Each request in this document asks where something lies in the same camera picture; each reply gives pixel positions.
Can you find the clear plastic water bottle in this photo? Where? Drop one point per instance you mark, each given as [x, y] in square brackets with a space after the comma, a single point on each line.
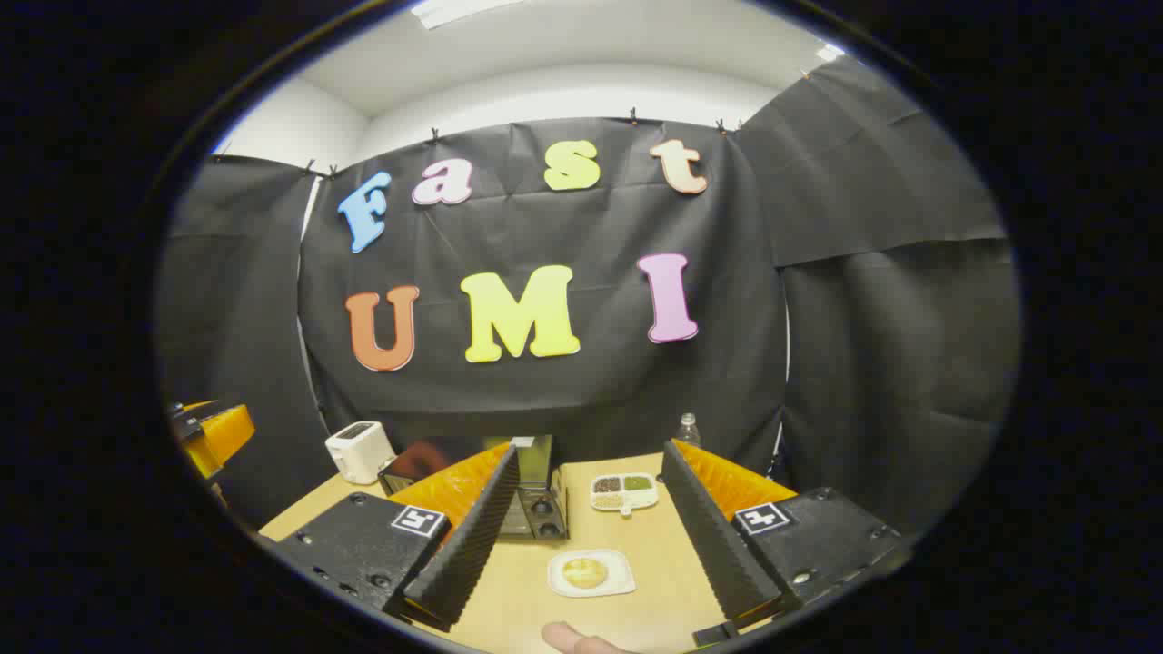
[689, 431]

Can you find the white toaster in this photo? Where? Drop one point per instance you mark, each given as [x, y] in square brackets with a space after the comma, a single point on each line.
[359, 450]

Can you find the white rectangular plate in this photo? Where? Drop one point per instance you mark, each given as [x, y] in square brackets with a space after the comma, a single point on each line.
[618, 581]

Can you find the black electric oven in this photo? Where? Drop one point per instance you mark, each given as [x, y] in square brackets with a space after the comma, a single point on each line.
[538, 509]

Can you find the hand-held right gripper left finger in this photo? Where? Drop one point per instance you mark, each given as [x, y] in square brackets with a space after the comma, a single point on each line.
[472, 531]

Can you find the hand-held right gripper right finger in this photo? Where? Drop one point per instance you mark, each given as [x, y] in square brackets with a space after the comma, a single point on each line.
[709, 536]

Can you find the white divided dish of grains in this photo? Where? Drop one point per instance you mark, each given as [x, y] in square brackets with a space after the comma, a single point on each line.
[623, 491]

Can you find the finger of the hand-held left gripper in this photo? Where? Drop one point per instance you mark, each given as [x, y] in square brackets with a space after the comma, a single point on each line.
[227, 431]

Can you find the ceiling light panel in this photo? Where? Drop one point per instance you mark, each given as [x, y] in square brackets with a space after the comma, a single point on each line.
[454, 9]

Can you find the golden bread bun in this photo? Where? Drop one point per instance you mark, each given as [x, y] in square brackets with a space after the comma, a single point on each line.
[584, 572]

